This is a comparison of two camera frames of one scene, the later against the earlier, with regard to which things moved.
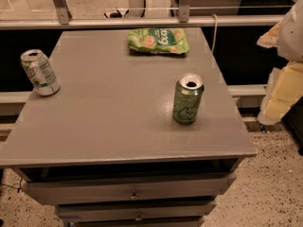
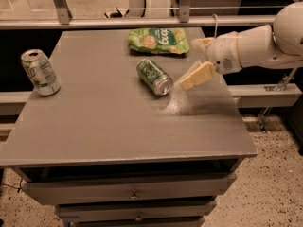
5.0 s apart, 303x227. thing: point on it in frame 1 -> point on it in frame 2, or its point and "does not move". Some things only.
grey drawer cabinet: (129, 140) does not move
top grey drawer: (126, 188) does not move
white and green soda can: (41, 72) does not move
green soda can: (188, 92) -> (159, 80)
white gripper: (292, 35) -> (222, 55)
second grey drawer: (133, 211) does not move
